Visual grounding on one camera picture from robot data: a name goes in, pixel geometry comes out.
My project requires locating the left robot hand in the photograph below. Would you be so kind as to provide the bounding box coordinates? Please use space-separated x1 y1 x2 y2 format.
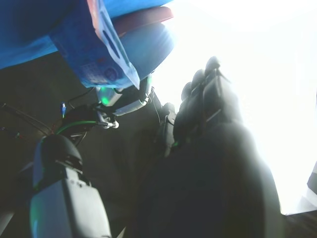
29 56 283 238

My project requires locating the blue snack packet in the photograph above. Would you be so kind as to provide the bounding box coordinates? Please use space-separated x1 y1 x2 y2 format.
49 0 141 89

